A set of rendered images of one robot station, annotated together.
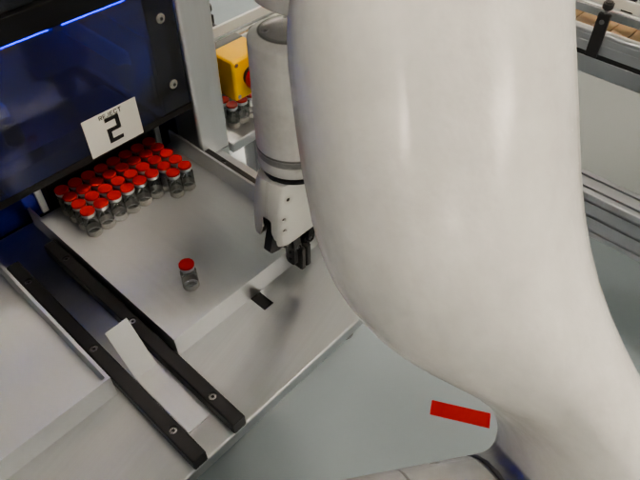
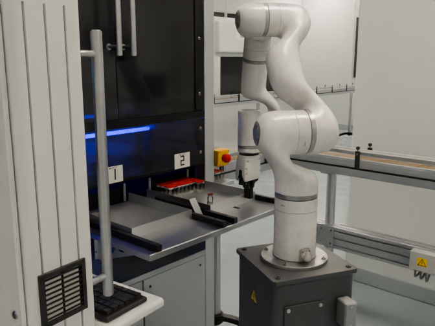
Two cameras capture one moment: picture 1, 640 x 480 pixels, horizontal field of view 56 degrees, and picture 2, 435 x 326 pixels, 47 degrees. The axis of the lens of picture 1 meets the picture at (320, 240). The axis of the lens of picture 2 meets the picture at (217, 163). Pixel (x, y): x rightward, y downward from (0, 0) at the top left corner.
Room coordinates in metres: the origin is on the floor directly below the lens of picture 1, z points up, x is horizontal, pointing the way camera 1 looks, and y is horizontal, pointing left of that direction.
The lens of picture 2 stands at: (-1.29, 0.18, 1.42)
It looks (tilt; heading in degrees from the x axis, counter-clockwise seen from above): 12 degrees down; 359
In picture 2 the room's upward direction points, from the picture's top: straight up
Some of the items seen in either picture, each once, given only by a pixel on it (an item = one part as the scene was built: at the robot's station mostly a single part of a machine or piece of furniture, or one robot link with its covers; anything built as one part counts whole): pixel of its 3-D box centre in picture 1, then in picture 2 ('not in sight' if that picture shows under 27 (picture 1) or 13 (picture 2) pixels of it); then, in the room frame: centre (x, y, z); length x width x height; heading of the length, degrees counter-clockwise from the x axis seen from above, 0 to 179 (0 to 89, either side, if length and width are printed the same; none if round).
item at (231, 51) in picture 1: (236, 67); (218, 156); (0.89, 0.14, 0.99); 0.08 x 0.07 x 0.07; 47
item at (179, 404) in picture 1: (156, 373); (206, 210); (0.37, 0.19, 0.91); 0.14 x 0.03 x 0.06; 48
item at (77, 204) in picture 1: (127, 188); (180, 187); (0.70, 0.29, 0.90); 0.18 x 0.02 x 0.05; 138
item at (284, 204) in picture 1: (295, 190); (248, 165); (0.55, 0.03, 1.03); 0.10 x 0.08 x 0.11; 137
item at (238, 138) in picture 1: (234, 116); (213, 182); (0.93, 0.16, 0.87); 0.14 x 0.13 x 0.02; 47
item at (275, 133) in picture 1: (295, 87); (250, 127); (0.55, 0.03, 1.17); 0.09 x 0.08 x 0.13; 101
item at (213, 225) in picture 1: (173, 225); (200, 194); (0.62, 0.21, 0.90); 0.34 x 0.26 x 0.04; 48
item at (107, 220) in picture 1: (136, 194); (184, 188); (0.68, 0.28, 0.90); 0.18 x 0.02 x 0.05; 138
